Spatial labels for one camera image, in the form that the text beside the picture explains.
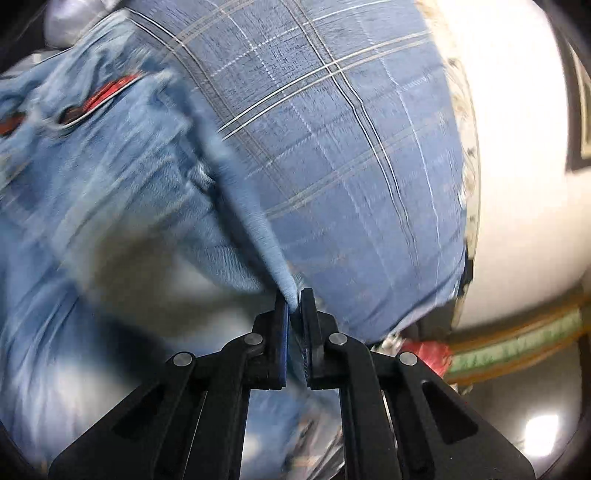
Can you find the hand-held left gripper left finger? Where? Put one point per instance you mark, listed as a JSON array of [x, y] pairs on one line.
[[283, 332]]

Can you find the light blue denim pants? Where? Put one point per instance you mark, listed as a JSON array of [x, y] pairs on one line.
[[115, 184]]

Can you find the green striped wooden rail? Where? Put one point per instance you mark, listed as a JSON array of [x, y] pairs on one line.
[[517, 344]]

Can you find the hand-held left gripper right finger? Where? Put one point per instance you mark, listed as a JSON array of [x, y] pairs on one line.
[[305, 341]]

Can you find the red cloth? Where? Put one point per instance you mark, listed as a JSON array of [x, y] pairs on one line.
[[429, 357]]

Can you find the blue plaid bed sheet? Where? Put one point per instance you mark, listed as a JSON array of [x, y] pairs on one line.
[[346, 161]]

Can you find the dark framed wall picture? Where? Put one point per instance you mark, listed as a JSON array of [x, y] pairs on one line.
[[577, 115]]

